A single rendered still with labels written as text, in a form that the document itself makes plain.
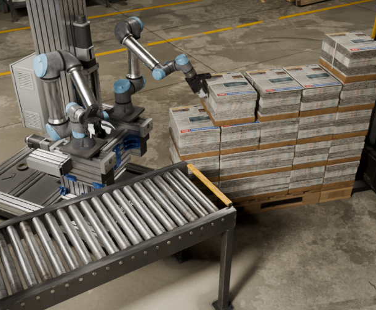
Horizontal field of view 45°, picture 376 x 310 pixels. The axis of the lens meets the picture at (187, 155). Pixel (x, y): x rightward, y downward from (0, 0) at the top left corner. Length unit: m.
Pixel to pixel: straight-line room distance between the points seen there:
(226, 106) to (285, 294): 1.29
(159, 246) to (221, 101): 1.15
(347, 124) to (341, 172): 0.45
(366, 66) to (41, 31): 2.14
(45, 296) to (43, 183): 1.71
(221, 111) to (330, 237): 1.29
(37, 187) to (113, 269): 1.65
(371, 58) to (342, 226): 1.27
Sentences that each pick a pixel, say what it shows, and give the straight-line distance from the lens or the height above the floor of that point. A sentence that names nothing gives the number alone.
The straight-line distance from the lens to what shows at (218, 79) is 3.22.
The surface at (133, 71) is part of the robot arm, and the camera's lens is 3.26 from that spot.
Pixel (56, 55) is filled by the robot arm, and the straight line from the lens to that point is 2.64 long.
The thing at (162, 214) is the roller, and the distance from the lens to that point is 2.40.
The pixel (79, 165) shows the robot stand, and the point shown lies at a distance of 3.01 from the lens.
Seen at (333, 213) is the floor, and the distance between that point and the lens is 3.81.
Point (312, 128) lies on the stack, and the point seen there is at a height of 0.73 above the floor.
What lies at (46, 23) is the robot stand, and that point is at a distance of 2.92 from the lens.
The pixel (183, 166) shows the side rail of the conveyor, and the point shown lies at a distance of 2.75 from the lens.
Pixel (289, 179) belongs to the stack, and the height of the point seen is 0.29.
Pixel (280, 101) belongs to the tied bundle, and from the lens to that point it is 3.15.
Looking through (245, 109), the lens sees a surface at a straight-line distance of 3.09.
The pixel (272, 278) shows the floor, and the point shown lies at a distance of 3.20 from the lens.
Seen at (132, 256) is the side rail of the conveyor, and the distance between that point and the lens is 2.22.
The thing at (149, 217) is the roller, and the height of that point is 0.80.
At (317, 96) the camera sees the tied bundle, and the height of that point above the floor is 0.99.
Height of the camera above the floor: 2.38
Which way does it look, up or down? 34 degrees down
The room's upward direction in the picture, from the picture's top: straight up
